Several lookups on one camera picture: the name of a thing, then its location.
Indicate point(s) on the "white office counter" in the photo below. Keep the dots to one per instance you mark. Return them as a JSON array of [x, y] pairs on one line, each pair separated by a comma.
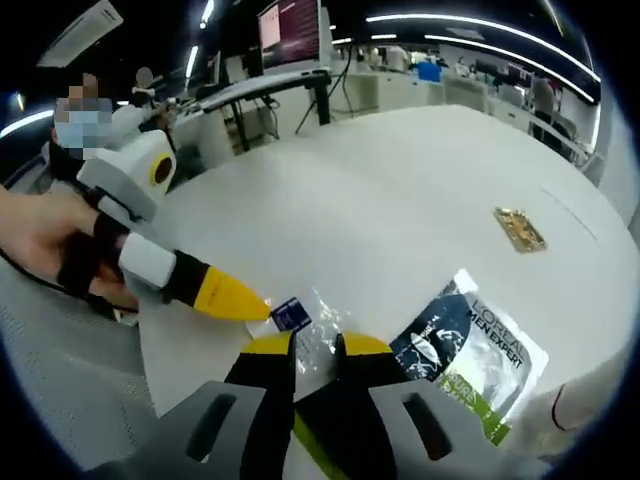
[[365, 90]]

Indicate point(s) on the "computer monitor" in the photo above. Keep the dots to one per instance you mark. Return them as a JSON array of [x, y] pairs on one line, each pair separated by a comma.
[[295, 30]]

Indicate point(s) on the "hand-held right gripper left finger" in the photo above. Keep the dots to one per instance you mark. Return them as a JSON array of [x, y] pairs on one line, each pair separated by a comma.
[[265, 425]]

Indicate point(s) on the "white ceiling air conditioner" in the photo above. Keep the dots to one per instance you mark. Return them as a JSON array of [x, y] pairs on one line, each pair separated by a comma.
[[80, 32]]

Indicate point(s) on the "black-legged standing desk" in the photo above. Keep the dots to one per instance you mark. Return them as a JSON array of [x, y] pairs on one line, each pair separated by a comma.
[[260, 85]]

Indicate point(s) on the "blue box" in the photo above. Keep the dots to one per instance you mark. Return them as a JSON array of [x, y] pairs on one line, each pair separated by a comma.
[[430, 71]]

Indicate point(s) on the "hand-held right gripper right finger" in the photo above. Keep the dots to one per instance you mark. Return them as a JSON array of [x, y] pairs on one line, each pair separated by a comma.
[[370, 440]]

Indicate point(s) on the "silver green skincare mask sachet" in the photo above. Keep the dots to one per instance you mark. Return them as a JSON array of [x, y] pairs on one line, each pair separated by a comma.
[[490, 345]]

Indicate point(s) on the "person's left hand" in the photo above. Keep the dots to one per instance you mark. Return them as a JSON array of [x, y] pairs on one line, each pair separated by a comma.
[[45, 235]]

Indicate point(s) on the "gold skincare sachet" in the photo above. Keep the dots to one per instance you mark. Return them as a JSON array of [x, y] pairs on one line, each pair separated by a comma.
[[520, 230]]

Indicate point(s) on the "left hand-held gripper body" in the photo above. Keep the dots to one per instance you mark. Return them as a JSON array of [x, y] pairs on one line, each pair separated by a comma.
[[135, 160]]

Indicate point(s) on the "ceiling light strip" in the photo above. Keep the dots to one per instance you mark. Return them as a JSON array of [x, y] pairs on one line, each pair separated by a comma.
[[400, 18]]

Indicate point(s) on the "small blue-white sachet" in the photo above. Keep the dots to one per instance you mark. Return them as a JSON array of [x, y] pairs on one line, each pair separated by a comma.
[[320, 320]]

